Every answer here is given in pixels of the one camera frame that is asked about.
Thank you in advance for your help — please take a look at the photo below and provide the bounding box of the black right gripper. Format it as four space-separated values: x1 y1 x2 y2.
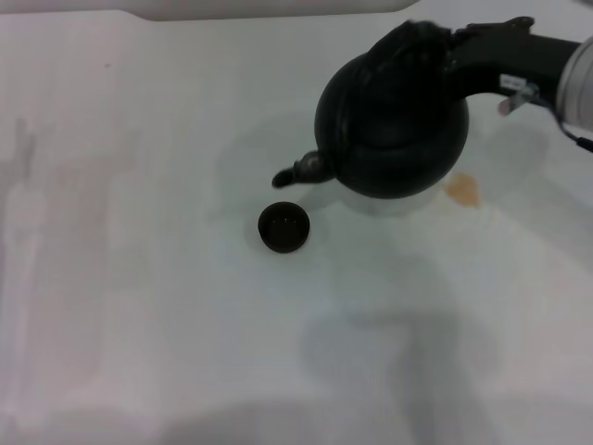
446 17 581 101

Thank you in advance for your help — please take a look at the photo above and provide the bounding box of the black round teapot with handle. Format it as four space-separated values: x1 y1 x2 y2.
271 19 472 200

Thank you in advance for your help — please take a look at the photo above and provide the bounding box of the orange tea stain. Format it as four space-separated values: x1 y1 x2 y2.
443 172 483 208

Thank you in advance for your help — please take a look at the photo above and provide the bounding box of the small dark teacup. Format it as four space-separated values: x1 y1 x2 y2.
257 201 311 255

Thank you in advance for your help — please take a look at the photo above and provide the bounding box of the small translucent cable connector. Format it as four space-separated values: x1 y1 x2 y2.
497 84 539 116

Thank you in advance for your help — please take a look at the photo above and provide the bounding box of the thin dark right arm cable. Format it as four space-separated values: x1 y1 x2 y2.
551 107 593 154

